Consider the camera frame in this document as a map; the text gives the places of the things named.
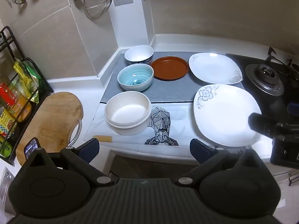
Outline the black smartphone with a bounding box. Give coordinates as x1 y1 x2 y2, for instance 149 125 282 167
24 137 39 159

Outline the cream plastic bowl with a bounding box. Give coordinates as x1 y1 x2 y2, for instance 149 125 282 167
105 91 152 125
106 117 151 136

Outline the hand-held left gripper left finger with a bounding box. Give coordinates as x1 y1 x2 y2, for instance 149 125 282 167
24 138 115 187

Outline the wooden cutting board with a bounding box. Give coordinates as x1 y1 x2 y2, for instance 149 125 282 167
15 91 84 167

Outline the large white floral plate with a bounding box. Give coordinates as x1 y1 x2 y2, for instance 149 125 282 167
193 84 262 147

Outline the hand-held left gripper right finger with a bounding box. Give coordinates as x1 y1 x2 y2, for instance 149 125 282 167
175 139 260 187

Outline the teal glazed bowl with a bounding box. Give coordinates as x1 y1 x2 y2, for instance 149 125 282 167
117 63 154 92

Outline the metal stove burner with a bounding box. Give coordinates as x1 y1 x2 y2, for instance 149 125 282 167
245 63 285 96

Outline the brown round plate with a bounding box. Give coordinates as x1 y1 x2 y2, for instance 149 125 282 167
150 56 189 82

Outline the black wire rack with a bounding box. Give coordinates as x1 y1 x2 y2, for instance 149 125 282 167
0 26 55 166

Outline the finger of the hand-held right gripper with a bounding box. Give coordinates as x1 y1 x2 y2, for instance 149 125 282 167
287 102 299 116
248 113 278 139

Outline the yellow printed box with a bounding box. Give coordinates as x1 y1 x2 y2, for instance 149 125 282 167
0 109 17 137

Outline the white bowl with blue pattern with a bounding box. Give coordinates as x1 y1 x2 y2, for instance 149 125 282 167
124 45 155 66

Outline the black pan support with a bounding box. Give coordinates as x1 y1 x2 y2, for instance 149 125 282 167
265 47 299 81

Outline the grey white printed drying mat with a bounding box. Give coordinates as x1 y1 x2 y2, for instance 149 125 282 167
83 51 258 150

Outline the green round container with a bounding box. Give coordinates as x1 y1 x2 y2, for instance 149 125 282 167
0 142 13 158

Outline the yellow green snack packet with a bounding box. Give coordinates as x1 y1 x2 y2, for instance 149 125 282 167
13 59 41 105

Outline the yellow seasoning packet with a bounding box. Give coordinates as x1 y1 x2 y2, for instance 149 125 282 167
10 95 33 122

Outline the small white floral plate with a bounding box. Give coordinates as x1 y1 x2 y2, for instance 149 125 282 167
188 52 243 85

